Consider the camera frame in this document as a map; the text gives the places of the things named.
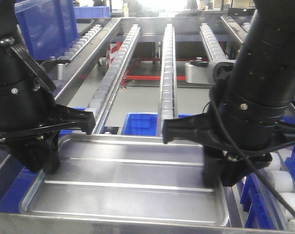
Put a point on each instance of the centre-left white roller track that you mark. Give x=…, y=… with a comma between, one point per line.
x=107, y=90

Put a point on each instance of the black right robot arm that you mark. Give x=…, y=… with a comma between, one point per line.
x=246, y=106

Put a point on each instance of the centre white roller track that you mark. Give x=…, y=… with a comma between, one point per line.
x=167, y=107

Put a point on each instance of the red metal floor frame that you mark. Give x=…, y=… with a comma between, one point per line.
x=146, y=65

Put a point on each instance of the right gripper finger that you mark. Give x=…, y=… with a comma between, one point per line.
x=214, y=165
x=196, y=128

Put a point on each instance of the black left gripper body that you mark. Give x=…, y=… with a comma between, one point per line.
x=48, y=125

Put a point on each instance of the silver ribbed metal tray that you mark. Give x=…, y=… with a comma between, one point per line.
x=135, y=179

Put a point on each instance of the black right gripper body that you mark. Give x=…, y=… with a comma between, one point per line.
x=240, y=162

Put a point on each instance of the blue bin below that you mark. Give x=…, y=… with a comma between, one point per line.
x=10, y=200
x=264, y=211
x=140, y=124

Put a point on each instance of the left white roller track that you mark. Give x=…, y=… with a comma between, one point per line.
x=72, y=52

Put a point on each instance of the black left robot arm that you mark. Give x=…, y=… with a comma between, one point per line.
x=24, y=84

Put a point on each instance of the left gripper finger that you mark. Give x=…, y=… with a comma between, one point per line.
x=73, y=119
x=38, y=152

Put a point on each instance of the blue bin below left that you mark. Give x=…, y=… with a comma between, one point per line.
x=10, y=200

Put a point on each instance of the distant blue crate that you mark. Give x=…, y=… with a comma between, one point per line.
x=93, y=12

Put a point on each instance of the blue bin below centre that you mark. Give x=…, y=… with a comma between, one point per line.
x=140, y=124

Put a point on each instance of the blue bin below right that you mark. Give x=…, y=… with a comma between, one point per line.
x=264, y=211

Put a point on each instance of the large blue plastic crate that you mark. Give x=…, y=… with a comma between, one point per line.
x=48, y=26

